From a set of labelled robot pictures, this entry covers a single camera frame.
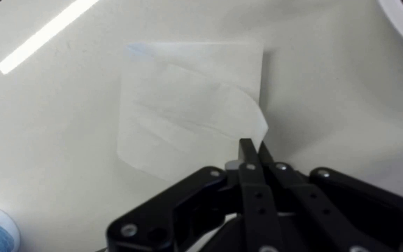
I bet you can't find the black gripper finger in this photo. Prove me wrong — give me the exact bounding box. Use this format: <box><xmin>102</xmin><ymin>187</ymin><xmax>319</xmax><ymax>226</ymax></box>
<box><xmin>257</xmin><ymin>144</ymin><xmax>403</xmax><ymax>252</ymax></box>

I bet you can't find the white paper towel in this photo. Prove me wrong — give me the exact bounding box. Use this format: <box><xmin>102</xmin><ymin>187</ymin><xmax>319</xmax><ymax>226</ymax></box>
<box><xmin>116</xmin><ymin>43</ymin><xmax>268</xmax><ymax>180</ymax></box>

